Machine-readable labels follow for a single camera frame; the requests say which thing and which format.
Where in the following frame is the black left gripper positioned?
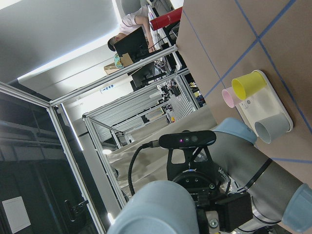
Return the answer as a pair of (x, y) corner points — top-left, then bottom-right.
(172, 170), (253, 234)

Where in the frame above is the grey plastic cup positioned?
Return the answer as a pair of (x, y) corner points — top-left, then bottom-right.
(254, 113), (291, 144)

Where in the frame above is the pink plastic cup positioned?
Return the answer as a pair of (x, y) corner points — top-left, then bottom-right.
(221, 87), (242, 108)

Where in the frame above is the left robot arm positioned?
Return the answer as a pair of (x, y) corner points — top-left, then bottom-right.
(209, 117), (312, 234)

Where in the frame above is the yellow plastic cup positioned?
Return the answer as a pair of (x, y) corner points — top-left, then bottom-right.
(232, 71), (267, 100)

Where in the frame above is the cream plastic tray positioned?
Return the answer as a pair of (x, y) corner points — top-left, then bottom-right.
(237, 70), (293, 132)

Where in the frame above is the red cylinder bottle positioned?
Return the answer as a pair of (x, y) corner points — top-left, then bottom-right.
(150, 7), (183, 31)

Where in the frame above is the person in pink shirt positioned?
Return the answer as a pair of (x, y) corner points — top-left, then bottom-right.
(107, 6), (156, 53)

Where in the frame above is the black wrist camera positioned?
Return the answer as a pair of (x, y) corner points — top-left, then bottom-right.
(158, 130), (216, 149)

